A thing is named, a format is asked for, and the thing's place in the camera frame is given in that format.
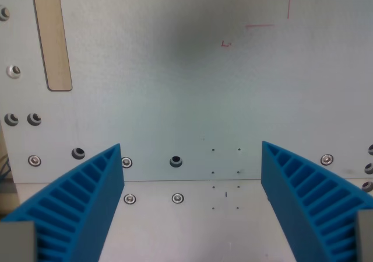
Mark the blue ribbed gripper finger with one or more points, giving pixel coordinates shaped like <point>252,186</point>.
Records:
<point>287,192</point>
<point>96,192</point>

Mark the light wooden strip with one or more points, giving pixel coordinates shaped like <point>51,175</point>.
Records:
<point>54,40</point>

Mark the silver socket head screw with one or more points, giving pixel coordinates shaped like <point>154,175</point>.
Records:
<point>126,162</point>
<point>327,159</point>
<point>34,160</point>
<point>177,198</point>
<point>129,199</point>

